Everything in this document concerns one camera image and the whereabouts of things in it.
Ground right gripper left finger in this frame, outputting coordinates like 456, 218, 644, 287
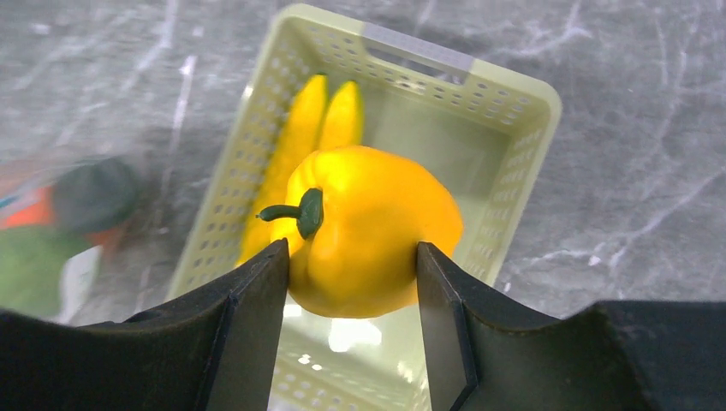
1, 240, 289, 410

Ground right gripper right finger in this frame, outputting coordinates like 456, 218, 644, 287
416, 242, 725, 410

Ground yellow bell pepper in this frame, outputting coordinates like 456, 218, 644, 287
258, 146, 464, 319

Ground clear zip top bag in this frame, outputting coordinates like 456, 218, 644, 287
1, 152, 150, 325

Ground pale green perforated basket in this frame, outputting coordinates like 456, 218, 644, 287
167, 3, 562, 410

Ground yellow bananas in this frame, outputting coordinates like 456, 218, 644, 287
236, 74, 365, 265

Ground dark green avocado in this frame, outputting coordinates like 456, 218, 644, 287
51, 157, 141, 234

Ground light green custard apple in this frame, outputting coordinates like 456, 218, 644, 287
1, 225, 91, 319

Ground orange fruit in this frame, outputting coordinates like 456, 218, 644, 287
1, 186, 128, 248

